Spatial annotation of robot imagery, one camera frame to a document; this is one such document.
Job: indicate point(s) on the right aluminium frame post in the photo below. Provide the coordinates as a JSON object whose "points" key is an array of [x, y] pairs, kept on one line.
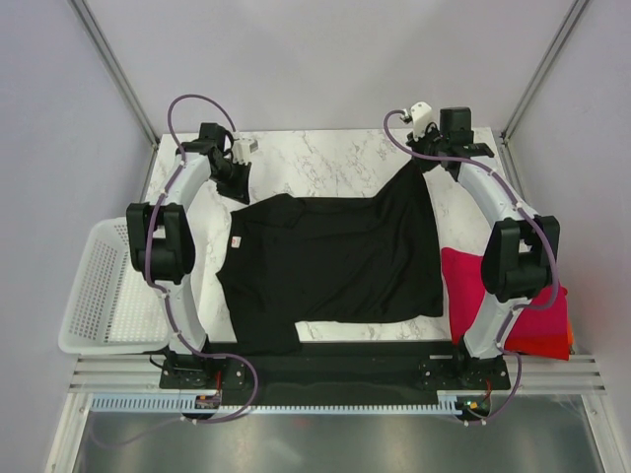
{"points": [[544, 66]]}

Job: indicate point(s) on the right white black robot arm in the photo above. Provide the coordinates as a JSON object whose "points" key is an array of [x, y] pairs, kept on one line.
{"points": [[518, 268]]}

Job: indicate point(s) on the black t shirt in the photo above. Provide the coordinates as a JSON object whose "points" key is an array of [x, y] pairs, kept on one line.
{"points": [[322, 259]]}

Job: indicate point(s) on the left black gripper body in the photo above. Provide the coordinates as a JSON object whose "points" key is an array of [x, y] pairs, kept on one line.
{"points": [[232, 178]]}

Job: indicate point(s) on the magenta folded t shirt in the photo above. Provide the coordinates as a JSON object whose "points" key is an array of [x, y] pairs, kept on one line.
{"points": [[462, 275]]}

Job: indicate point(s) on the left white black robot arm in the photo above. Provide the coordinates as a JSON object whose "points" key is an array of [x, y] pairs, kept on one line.
{"points": [[161, 244]]}

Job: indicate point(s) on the left aluminium frame post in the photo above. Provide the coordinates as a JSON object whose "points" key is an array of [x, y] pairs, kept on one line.
{"points": [[100, 43]]}

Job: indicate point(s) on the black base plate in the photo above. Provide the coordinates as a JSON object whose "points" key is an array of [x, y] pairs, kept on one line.
{"points": [[337, 371]]}

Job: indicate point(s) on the aluminium rail profile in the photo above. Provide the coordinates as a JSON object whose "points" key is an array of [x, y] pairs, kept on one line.
{"points": [[134, 373]]}

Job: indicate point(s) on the white slotted cable duct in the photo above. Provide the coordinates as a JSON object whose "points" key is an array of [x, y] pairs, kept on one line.
{"points": [[191, 403]]}

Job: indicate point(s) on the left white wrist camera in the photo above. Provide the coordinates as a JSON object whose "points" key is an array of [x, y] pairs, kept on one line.
{"points": [[242, 150]]}

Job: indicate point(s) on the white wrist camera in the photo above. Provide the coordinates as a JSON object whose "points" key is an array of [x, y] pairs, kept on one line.
{"points": [[242, 150], [419, 116]]}

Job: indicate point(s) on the aluminium frame post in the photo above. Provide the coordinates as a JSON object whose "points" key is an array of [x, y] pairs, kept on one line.
{"points": [[544, 66], [100, 43]]}

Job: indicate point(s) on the orange folded t shirt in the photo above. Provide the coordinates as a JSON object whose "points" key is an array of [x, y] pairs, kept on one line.
{"points": [[570, 334]]}

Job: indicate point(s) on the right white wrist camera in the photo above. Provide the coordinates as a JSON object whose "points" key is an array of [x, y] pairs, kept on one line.
{"points": [[419, 116]]}

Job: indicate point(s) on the white plastic basket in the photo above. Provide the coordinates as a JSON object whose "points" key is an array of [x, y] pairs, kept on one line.
{"points": [[111, 310]]}

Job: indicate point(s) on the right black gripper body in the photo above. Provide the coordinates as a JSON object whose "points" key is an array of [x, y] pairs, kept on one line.
{"points": [[430, 144]]}

